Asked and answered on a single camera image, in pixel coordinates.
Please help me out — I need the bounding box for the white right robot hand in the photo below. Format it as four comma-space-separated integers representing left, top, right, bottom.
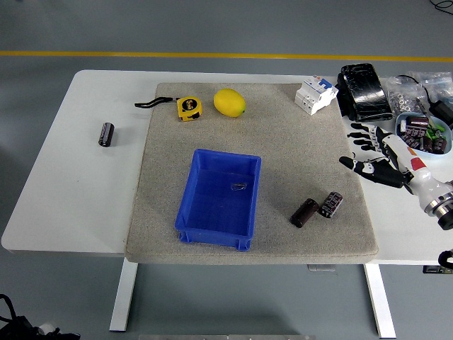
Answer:
338, 122, 447, 210

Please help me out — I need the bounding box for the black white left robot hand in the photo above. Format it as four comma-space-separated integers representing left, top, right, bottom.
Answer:
37, 321, 81, 340

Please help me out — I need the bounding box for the blue plastic box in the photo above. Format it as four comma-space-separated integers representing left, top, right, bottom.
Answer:
174, 148, 263, 251

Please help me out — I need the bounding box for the light blue bowl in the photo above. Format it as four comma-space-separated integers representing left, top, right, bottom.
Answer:
394, 112, 453, 157

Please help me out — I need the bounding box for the clear bag of metal nuts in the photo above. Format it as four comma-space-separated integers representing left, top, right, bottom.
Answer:
385, 76, 431, 116

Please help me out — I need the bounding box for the black wrapped device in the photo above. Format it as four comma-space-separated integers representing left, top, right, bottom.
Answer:
335, 62, 396, 123

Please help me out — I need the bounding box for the white table leg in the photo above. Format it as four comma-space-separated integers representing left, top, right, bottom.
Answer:
363, 263, 397, 339
108, 261, 139, 333

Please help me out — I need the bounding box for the clear plastic bag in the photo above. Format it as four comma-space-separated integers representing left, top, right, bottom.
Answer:
406, 70, 453, 103

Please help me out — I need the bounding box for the white blue circuit breaker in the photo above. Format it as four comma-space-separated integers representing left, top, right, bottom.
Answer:
294, 75, 340, 116

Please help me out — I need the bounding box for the grey-brown felt mat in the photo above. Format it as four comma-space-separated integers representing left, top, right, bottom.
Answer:
124, 82, 379, 265

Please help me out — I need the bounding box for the yellow lemon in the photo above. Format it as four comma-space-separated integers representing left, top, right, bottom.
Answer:
213, 88, 247, 118

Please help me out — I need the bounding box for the yellow tape measure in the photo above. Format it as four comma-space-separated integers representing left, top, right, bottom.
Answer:
134, 95, 205, 123

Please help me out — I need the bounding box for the black power adapter with cable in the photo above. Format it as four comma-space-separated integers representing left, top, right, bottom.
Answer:
395, 74, 453, 125

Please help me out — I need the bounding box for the black floor cable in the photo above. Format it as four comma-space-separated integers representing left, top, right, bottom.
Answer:
429, 0, 453, 15

